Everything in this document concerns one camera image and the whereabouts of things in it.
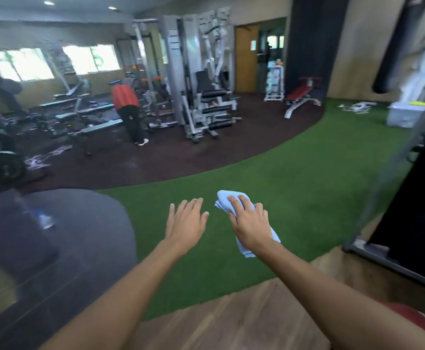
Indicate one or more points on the person's left hand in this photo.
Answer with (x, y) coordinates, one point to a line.
(184, 226)

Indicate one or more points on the person's right hand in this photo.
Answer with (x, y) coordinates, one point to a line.
(249, 229)

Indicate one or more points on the person's left little finger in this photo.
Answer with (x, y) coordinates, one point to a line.
(172, 211)

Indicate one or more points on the person's right little finger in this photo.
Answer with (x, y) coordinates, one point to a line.
(266, 217)

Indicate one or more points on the person's left middle finger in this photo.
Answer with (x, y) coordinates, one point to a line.
(190, 208)

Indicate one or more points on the person's left thumb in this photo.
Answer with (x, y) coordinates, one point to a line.
(205, 220)

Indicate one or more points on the person's right thumb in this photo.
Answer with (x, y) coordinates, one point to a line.
(231, 216)

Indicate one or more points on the person's right middle finger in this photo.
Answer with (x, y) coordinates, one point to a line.
(250, 208)

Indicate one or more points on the light blue cleaning cloth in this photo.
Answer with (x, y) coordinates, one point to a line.
(224, 200)

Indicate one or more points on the person's right forearm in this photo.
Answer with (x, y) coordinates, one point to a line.
(329, 298)

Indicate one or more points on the person's left forearm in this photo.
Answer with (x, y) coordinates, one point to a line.
(125, 291)

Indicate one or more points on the black rounded floor mat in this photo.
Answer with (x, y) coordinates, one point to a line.
(81, 244)

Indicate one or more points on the black flat weight bench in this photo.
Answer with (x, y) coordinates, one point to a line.
(95, 128)

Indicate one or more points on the red padded weight bench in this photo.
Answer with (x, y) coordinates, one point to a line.
(300, 94)

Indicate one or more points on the white storage rack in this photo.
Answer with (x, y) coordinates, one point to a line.
(275, 81)

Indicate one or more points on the grey multi-station gym machine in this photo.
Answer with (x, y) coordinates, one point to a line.
(198, 69)

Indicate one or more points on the black framed gym machine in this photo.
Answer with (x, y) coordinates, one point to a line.
(413, 200)

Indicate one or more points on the brown wooden door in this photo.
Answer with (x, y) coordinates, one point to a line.
(246, 58)

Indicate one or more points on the black adjustable weight bench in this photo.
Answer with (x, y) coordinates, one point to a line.
(70, 100)

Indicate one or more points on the grey power rack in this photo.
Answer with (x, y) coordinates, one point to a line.
(143, 61)

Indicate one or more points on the bright window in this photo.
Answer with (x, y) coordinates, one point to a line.
(90, 58)
(19, 65)

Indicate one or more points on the white box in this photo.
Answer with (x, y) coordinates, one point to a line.
(407, 114)

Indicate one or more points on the red shorts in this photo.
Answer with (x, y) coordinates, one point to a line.
(413, 317)

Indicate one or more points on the black padded pillar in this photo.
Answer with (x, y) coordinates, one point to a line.
(314, 43)

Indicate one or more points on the black weight plates barbell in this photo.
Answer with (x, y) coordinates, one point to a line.
(1, 160)

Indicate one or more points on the black plate-loaded gym machine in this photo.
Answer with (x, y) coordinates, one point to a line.
(1, 83)

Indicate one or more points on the black hanging punching bag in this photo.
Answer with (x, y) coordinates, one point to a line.
(398, 47)

